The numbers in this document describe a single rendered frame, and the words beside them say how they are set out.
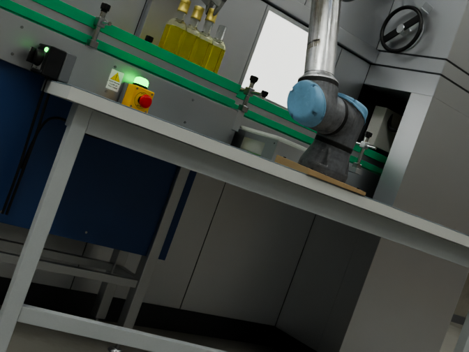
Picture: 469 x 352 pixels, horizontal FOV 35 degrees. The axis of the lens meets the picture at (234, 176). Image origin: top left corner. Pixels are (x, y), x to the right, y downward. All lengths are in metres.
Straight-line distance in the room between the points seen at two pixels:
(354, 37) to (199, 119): 1.04
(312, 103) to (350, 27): 1.24
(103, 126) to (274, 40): 1.20
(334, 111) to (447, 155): 1.25
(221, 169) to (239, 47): 0.91
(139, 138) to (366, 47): 1.61
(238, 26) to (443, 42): 0.88
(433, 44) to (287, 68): 0.63
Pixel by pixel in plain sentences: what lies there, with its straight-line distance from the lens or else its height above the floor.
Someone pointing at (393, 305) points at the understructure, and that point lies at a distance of 3.25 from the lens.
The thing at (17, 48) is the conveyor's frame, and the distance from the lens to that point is 2.08.
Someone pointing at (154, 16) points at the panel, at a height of 1.09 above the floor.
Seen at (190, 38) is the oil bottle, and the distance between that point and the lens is 2.49.
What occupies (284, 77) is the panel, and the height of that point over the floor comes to 1.10.
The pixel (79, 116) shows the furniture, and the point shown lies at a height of 0.69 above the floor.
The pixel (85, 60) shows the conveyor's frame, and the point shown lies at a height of 0.84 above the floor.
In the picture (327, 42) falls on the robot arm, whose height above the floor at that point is 1.12.
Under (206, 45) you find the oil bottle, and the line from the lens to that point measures 2.53.
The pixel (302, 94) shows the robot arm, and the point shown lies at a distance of 2.04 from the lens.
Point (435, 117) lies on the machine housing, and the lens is 3.13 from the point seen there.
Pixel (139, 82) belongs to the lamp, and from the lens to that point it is 2.19.
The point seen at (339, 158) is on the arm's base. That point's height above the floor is 0.82.
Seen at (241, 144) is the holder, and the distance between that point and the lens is 2.50.
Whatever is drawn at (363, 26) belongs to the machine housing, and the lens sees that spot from 3.29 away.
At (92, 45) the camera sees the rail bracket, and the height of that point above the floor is 0.89.
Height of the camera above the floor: 0.70
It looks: 1 degrees down
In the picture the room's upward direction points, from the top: 20 degrees clockwise
